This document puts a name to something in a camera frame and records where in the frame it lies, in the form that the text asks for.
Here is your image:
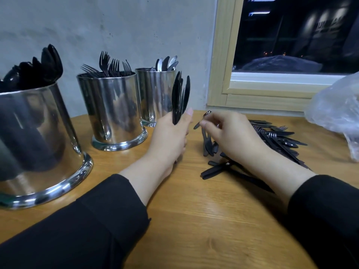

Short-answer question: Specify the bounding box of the person's right hand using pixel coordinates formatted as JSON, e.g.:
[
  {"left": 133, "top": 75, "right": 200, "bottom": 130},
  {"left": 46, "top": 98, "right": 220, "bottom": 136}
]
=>
[{"left": 199, "top": 111, "right": 270, "bottom": 172}]

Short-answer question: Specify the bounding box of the person's left hand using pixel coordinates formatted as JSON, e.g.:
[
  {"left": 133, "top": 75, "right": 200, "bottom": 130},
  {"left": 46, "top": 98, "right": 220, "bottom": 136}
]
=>
[{"left": 146, "top": 107, "right": 195, "bottom": 178}]

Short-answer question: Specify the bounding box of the pile of black plastic cutlery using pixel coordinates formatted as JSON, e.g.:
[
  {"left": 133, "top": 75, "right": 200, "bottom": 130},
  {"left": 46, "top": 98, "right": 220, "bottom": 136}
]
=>
[{"left": 193, "top": 111, "right": 310, "bottom": 194}]

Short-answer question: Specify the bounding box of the black plastic knife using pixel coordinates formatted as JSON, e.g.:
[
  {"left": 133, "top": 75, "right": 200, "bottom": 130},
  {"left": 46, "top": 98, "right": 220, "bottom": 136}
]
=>
[
  {"left": 181, "top": 75, "right": 191, "bottom": 115},
  {"left": 171, "top": 71, "right": 183, "bottom": 126}
]

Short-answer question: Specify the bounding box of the bunch of black knives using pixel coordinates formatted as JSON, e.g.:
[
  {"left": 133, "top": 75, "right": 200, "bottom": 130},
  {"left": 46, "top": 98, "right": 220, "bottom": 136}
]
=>
[{"left": 150, "top": 55, "right": 180, "bottom": 72}]

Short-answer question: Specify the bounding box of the bunch of black forks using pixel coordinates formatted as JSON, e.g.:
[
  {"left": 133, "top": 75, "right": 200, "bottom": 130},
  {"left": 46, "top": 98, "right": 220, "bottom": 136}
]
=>
[{"left": 80, "top": 51, "right": 134, "bottom": 78}]

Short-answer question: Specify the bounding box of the bunch of black spoons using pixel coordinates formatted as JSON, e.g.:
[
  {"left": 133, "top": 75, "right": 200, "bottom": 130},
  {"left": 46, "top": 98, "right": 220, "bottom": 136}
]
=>
[{"left": 0, "top": 44, "right": 64, "bottom": 93}]

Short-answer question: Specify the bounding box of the person's left forearm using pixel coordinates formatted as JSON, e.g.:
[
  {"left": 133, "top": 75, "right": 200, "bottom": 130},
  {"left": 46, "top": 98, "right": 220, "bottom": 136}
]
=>
[{"left": 0, "top": 160, "right": 169, "bottom": 269}]

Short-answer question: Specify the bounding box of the person's right forearm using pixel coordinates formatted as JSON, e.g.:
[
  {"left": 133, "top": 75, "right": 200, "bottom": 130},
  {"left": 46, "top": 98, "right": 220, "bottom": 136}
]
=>
[{"left": 252, "top": 151, "right": 359, "bottom": 269}]

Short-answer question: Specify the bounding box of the dark parked car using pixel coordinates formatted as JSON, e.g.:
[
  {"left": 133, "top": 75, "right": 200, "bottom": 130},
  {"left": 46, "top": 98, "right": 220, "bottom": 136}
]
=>
[{"left": 242, "top": 55, "right": 324, "bottom": 74}]

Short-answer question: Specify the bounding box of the clear plastic bag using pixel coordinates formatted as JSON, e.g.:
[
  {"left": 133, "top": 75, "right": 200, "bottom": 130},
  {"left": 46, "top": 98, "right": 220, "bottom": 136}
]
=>
[{"left": 304, "top": 72, "right": 359, "bottom": 163}]

